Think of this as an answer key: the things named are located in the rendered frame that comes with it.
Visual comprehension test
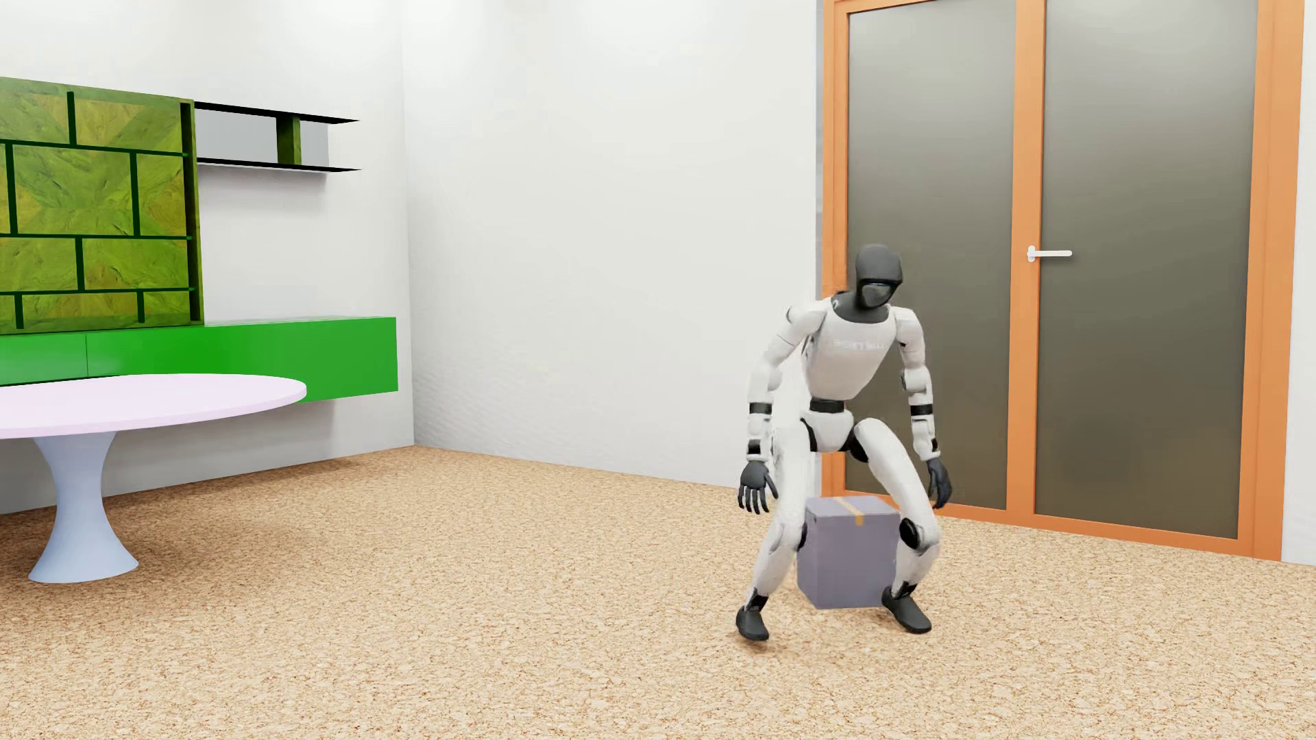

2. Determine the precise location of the white left robot leg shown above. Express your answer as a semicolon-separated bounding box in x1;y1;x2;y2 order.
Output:
847;416;943;635

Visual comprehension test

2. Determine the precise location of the black wall shelf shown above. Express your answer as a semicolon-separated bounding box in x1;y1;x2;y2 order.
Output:
192;101;361;175

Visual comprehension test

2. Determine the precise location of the white round pedestal table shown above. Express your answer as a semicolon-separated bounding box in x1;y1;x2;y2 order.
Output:
0;373;308;586

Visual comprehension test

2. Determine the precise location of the black robot head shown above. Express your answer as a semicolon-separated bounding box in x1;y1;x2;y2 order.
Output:
853;245;905;310

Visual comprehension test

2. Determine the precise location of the green wall-mounted low cabinet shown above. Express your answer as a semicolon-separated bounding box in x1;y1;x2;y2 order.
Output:
0;315;399;405

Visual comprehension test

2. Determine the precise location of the white right robot leg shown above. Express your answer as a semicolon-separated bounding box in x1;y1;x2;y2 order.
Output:
735;416;826;645

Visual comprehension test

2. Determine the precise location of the orange framed glass double door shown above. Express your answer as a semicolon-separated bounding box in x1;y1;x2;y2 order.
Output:
819;0;1308;563

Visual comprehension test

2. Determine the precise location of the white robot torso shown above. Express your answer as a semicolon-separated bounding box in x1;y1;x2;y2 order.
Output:
800;296;907;454

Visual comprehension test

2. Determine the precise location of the green marbled wall panel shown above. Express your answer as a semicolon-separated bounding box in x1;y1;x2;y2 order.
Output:
0;77;205;336

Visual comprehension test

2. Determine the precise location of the dark grey cardboard box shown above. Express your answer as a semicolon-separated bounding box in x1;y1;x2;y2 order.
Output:
796;495;905;613

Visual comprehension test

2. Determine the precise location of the white robot leg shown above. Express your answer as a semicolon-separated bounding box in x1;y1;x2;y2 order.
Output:
735;416;826;645
847;416;943;635

